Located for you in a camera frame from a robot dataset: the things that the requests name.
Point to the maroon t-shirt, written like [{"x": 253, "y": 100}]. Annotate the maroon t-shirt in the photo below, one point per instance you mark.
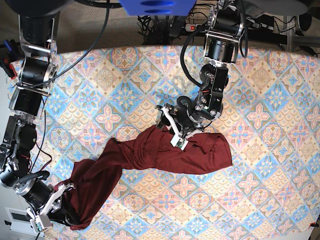
[{"x": 94, "y": 180}]

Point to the white power strip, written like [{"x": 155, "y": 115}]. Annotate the white power strip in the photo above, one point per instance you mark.
[{"x": 192, "y": 27}]

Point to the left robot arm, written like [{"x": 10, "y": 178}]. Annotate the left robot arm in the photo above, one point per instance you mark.
[{"x": 215, "y": 62}]

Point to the patterned tablecloth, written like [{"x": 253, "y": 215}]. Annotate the patterned tablecloth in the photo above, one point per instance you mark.
[{"x": 267, "y": 192}]

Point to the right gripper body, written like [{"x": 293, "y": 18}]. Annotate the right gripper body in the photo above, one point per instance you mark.
[{"x": 43, "y": 199}]

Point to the orange clamp front right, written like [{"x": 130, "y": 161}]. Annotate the orange clamp front right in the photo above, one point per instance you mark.
[{"x": 314, "y": 225}]

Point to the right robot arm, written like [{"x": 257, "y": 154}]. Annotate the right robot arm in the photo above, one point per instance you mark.
[{"x": 38, "y": 25}]

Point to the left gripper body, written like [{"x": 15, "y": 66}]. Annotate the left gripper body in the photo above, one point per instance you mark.
[{"x": 183, "y": 125}]

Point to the blue plastic box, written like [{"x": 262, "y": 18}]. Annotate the blue plastic box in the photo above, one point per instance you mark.
[{"x": 157, "y": 7}]

